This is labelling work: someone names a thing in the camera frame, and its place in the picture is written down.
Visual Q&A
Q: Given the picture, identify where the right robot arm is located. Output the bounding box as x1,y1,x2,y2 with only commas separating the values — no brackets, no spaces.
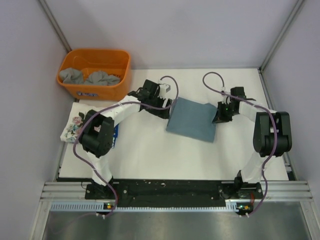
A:
212,87,292,198

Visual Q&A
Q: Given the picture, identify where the grey t shirt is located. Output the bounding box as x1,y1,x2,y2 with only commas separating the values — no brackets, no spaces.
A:
58,67,121,86

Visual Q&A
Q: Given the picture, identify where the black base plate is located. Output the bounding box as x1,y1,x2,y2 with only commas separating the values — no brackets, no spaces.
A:
85,179,263,208

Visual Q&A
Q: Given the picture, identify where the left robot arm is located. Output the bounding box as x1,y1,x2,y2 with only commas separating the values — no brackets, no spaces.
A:
76,79,177,199

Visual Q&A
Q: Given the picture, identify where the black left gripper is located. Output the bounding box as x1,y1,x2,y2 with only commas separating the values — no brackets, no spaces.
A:
145,93,172,120

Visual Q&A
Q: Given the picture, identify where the teal blue t shirt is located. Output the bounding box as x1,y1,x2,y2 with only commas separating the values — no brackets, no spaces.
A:
166,97,217,143

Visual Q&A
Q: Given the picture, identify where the light blue cable duct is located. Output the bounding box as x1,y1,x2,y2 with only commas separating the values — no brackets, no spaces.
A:
50,202,250,212

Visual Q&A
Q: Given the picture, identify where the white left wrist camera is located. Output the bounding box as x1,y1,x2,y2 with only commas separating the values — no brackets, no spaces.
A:
158,79,171,99

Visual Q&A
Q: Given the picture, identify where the orange plastic laundry basket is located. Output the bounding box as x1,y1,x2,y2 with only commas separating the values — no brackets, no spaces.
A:
56,48,132,102

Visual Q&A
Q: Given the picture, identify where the white floral folded t shirt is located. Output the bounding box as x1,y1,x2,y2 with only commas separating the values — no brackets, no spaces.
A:
60,102,102,143

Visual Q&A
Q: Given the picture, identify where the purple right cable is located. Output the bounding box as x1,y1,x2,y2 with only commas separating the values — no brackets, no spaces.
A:
201,71,278,217

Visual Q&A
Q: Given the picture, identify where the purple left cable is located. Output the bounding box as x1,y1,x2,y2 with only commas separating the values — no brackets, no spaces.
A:
72,75,179,218

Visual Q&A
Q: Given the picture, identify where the purple cable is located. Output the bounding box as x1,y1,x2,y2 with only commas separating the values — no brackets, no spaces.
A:
201,71,278,217
72,75,179,218

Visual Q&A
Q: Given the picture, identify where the aluminium frame rail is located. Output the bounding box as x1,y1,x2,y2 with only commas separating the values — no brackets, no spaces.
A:
40,181,313,202

